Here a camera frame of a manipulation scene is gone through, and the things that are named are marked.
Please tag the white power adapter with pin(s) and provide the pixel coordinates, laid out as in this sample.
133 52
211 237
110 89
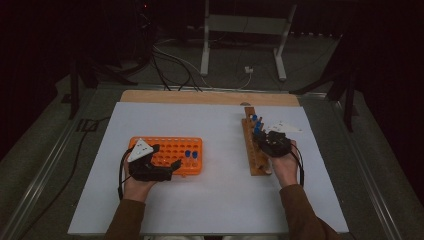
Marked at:
248 69

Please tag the black tripod stand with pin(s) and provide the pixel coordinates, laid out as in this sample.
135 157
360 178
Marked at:
74 100
349 110

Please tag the orange plastic tube rack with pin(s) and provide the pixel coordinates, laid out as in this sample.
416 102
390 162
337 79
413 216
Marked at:
173 146

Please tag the white table mat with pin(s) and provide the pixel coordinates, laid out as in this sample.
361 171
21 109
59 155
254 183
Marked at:
216 200

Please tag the person's right hand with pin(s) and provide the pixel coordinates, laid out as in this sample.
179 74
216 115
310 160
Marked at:
286 170

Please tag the aluminium floor rail frame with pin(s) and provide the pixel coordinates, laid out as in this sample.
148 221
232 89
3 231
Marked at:
313 95

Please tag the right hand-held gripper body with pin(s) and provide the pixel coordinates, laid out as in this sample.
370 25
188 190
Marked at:
276 145

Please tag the blue capped test tube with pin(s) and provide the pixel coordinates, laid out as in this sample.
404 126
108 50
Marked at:
256 130
187 153
254 117
258 124
195 154

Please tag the wooden tube rack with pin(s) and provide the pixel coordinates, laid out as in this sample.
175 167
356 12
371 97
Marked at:
255 160

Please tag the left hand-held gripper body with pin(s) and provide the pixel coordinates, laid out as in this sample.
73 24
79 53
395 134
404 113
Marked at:
146 171

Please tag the grey round table grommet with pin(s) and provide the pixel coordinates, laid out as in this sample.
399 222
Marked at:
245 104

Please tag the white metal frame desk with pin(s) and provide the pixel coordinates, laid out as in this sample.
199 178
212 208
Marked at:
245 25

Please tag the person's left hand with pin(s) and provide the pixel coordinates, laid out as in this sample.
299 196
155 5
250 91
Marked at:
135 190

